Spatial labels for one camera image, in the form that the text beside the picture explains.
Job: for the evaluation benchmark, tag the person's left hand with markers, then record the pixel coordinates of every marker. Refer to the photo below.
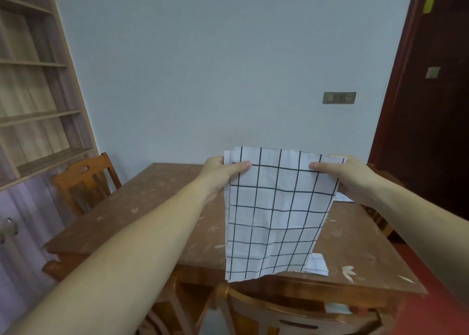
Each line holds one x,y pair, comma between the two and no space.
214,174

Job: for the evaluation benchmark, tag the person's right hand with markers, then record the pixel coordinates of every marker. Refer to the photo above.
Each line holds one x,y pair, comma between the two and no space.
353,177

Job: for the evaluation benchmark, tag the person's right thumb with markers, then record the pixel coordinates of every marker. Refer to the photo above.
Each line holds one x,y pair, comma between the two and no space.
324,167

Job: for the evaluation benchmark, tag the person's left thumb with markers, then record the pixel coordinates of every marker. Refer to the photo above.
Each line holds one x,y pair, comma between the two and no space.
239,167

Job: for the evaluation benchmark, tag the white black grid cloth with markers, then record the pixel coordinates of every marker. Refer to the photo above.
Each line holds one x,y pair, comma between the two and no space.
274,214

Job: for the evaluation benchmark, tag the person's right forearm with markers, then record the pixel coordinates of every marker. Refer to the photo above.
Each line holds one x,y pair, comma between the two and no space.
421,221

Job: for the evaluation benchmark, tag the person's left forearm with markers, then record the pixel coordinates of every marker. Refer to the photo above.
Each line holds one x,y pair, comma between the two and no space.
121,258

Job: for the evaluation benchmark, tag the wooden table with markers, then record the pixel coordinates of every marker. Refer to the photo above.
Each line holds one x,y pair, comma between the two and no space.
154,214

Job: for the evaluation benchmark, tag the dark red wooden door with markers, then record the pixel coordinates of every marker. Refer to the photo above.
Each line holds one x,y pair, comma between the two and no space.
425,100

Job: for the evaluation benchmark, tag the square door plate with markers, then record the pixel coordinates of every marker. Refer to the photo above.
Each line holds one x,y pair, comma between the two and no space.
432,72

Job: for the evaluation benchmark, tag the wooden bookshelf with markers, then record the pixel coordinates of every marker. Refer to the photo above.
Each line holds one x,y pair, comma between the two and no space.
33,82

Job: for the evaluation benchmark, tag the wall switch socket panel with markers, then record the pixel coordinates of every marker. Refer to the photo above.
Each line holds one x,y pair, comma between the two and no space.
339,97

